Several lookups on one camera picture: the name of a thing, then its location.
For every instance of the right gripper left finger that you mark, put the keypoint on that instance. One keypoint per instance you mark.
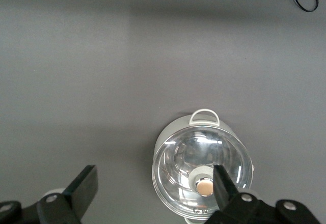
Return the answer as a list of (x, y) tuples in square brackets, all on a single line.
[(81, 188)]

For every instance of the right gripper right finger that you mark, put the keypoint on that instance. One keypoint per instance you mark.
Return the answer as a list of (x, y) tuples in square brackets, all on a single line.
[(224, 191)]

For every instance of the large glass pot lid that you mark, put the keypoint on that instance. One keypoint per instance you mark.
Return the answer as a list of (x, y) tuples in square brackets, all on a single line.
[(183, 163)]

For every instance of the dark grey table mat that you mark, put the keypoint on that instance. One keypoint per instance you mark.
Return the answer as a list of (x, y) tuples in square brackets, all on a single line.
[(76, 81)]

